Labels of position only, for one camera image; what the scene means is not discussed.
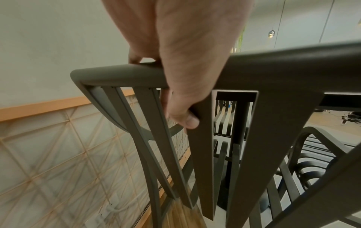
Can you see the person's left hand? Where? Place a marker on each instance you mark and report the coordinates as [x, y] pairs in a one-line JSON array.
[[186, 44]]

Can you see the gray slatted-back chair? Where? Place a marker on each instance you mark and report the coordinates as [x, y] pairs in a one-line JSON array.
[[268, 71]]

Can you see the dark slatted chair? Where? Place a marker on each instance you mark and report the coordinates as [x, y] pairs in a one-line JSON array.
[[222, 115]]

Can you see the hanging pendant lamp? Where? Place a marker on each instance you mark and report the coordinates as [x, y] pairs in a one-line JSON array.
[[272, 33]]

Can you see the black equipment on floor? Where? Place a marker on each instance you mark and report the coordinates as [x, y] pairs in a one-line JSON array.
[[351, 118]]

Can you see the black table pedestal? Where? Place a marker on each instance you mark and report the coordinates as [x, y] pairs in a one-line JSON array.
[[229, 176]]

